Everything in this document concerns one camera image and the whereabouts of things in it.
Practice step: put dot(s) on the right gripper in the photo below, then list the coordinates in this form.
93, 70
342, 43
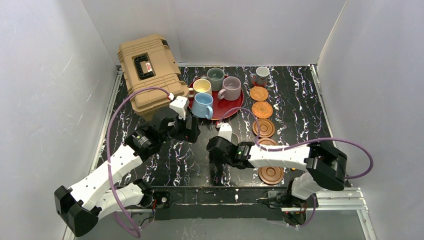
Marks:
214, 149

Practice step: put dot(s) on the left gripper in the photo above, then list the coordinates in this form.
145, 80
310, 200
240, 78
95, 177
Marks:
192, 129

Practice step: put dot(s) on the light blue textured mug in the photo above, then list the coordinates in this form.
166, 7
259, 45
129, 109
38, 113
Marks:
202, 106

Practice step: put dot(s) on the brown wooden coaster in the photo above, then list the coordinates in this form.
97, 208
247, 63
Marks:
267, 142

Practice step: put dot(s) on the dark wooden coaster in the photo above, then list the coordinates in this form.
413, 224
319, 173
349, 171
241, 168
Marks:
266, 128

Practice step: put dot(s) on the woven rattan coaster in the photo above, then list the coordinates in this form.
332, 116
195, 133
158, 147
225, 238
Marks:
258, 93
262, 109

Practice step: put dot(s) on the grey printed mug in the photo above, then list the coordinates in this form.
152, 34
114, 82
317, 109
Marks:
260, 76

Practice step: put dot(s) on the grey ribbed mug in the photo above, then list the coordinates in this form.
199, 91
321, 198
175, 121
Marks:
234, 139

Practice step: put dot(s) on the red round coaster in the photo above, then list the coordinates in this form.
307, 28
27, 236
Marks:
258, 85

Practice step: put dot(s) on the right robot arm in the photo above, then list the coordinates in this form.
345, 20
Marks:
324, 165

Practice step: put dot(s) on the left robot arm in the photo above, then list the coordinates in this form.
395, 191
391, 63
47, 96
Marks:
84, 203

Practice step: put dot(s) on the red round tray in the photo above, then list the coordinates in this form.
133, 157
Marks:
220, 106

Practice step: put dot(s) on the cream yellow mug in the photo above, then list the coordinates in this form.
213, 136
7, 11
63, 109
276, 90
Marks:
200, 86

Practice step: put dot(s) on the lilac textured mug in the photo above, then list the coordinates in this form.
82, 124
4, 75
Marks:
231, 89

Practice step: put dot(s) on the sage green mug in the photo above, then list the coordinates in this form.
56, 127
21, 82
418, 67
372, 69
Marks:
216, 77

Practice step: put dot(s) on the tan plastic tool case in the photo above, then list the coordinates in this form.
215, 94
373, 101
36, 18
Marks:
148, 62

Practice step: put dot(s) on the front aluminium frame rail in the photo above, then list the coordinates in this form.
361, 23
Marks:
350, 198

